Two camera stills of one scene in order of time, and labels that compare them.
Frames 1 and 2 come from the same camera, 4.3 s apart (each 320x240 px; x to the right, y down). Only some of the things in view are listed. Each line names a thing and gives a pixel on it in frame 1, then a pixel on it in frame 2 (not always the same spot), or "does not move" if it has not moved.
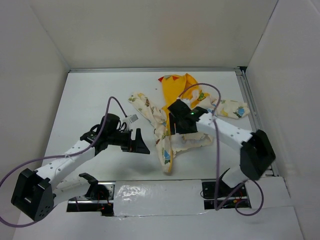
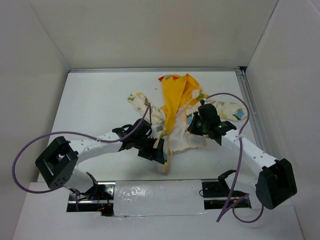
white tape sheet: x=158 y=198 does not move
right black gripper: x=173 y=120 -> x=192 y=128
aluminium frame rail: x=243 y=70 does not move
